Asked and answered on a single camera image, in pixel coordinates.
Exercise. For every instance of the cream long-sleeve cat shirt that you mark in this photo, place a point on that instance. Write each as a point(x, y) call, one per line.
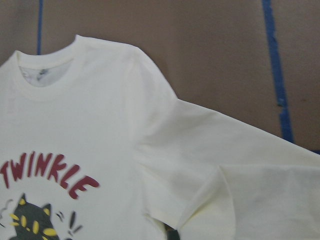
point(95, 145)

